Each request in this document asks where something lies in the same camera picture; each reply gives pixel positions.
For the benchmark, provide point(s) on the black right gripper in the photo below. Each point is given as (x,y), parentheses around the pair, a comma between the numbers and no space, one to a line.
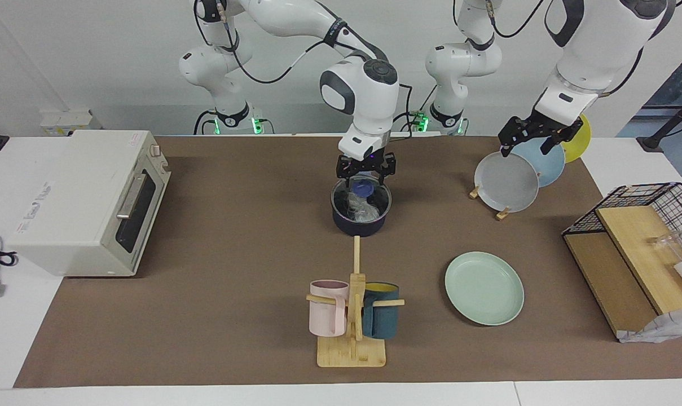
(366,162)

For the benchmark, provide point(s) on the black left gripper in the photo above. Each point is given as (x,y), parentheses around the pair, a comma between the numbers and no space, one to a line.
(538,128)

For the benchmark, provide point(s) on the glass lid with blue knob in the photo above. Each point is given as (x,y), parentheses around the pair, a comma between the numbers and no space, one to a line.
(364,188)

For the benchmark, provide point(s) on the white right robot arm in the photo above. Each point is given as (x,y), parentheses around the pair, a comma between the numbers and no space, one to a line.
(369,96)

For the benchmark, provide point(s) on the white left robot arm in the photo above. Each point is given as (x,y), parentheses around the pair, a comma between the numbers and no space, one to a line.
(594,51)

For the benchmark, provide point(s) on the light blue plate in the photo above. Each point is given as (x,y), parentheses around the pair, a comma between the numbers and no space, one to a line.
(550,163)

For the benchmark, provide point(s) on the grey plate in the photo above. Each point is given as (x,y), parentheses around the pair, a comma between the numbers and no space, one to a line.
(505,183)

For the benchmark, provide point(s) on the yellow plate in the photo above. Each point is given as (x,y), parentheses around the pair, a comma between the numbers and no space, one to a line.
(582,144)

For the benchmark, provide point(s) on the wooden plate rack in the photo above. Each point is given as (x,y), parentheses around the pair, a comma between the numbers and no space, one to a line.
(502,214)

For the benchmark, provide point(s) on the light green plate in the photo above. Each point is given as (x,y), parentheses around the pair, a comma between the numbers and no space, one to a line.
(484,288)

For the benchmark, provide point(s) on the black tripod leg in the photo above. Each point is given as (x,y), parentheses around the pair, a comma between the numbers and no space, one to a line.
(651,142)

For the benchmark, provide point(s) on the pink mug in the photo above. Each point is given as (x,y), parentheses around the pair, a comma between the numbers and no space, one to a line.
(326,313)

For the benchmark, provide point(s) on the dark teal mug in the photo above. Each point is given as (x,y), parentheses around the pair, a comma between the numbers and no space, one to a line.
(381,321)

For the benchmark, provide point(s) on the clear glass cup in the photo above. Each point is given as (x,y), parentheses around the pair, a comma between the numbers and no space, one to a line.
(665,248)

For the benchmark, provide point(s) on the wooden mug tree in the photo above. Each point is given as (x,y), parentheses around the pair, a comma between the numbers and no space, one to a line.
(352,352)

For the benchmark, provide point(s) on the brown table mat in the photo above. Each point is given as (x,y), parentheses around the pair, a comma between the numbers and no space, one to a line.
(233,327)

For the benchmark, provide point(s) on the marbled white cloth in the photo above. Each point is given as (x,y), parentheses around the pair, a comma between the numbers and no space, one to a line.
(665,327)

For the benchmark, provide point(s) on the cream toaster oven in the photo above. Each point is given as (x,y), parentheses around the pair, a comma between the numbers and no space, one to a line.
(75,208)

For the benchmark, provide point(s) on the white wall power box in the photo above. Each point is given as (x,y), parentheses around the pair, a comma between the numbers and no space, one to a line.
(64,121)

